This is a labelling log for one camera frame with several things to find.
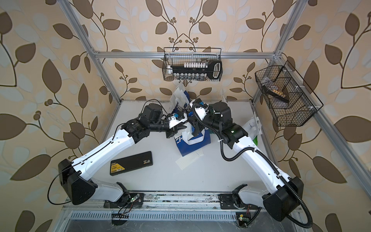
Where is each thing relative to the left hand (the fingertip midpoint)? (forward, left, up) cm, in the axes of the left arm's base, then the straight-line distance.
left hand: (183, 121), depth 70 cm
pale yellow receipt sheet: (-8, 0, -30) cm, 31 cm away
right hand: (+3, -3, +2) cm, 5 cm away
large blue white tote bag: (+26, +4, -10) cm, 28 cm away
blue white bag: (-6, -2, -10) cm, 11 cm away
